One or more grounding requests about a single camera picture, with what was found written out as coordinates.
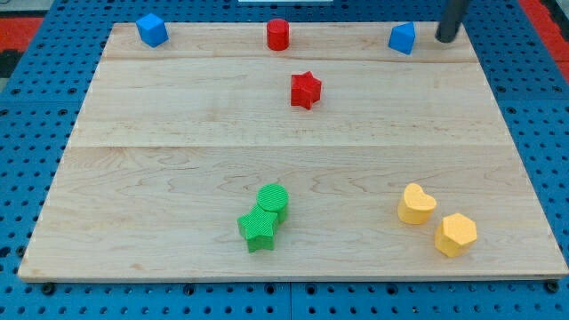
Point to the yellow hexagon block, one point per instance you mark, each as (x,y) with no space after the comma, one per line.
(455,235)

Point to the green cylinder block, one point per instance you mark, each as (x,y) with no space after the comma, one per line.
(274,198)

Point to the green star block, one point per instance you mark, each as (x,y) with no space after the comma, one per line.
(258,228)

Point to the light wooden board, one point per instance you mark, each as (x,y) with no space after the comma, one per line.
(173,143)

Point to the red star block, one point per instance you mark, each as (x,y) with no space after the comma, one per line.
(305,90)

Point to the red cylinder block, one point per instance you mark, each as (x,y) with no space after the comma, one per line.
(278,34)

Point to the yellow heart block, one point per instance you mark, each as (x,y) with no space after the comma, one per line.
(415,206)

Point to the blue triangular prism block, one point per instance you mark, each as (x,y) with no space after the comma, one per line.
(402,38)

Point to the blue cube block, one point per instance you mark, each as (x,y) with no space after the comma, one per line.
(152,30)

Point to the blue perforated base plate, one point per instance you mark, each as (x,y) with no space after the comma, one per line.
(40,103)

